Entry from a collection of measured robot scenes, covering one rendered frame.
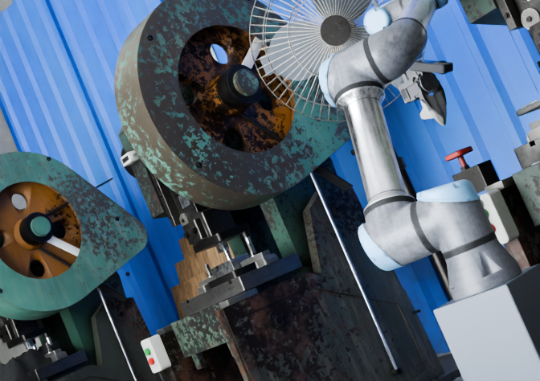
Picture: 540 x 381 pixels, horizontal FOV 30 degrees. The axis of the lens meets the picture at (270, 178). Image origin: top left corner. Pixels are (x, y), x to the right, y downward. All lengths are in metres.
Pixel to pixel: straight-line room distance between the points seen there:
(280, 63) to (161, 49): 0.46
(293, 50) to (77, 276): 2.16
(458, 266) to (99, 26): 4.45
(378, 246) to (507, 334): 0.32
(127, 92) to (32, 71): 3.52
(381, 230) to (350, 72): 0.39
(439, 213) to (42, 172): 3.37
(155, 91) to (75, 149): 3.27
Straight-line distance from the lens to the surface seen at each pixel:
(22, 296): 4.94
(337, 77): 2.31
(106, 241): 5.25
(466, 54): 4.36
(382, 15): 2.67
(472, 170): 2.71
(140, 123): 3.49
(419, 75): 2.76
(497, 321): 2.05
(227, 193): 3.52
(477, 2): 2.77
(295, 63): 3.34
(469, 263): 2.07
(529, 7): 2.74
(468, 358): 2.10
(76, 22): 6.47
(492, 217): 2.60
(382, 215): 2.14
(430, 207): 2.09
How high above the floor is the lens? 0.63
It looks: 6 degrees up
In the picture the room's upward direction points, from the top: 23 degrees counter-clockwise
